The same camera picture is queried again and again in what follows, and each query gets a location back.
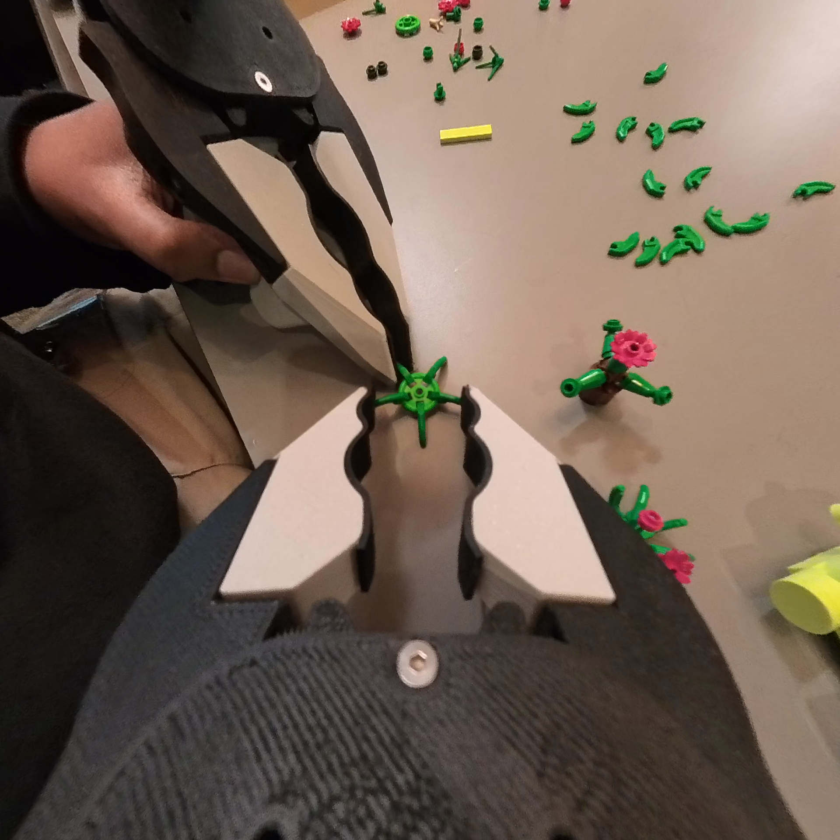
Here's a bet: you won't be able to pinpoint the metal table bracket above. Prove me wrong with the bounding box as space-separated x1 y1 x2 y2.
0 292 109 375

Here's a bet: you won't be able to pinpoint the person's left hand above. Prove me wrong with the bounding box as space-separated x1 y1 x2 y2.
25 101 261 287

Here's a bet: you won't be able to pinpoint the green star-shaped toy stem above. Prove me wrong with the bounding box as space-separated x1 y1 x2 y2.
374 356 460 449

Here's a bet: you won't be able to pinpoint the person's tan pants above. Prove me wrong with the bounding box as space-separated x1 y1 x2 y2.
66 289 257 526

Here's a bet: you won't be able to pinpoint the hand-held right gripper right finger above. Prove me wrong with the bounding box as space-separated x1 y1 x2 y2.
457 386 618 608

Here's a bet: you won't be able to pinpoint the green toy bush pink flowers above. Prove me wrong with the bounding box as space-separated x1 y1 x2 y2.
607 484 697 585

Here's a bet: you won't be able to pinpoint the group of green toy leaves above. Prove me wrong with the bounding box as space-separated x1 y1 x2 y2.
563 61 837 266

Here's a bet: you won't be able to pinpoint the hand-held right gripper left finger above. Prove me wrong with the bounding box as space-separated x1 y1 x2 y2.
218 386 376 611

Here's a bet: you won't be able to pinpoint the person's left forearm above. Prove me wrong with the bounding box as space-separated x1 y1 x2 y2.
0 85 172 296

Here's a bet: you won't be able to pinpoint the person's black jacket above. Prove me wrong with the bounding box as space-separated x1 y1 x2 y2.
0 331 181 828

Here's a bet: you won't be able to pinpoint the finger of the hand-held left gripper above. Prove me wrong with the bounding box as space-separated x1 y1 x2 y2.
205 133 411 388
305 130 416 375

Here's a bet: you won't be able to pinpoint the grey table leg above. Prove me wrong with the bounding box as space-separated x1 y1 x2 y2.
174 282 277 467

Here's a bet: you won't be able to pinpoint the lime green toy planter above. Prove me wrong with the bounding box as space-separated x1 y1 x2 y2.
769 502 840 636

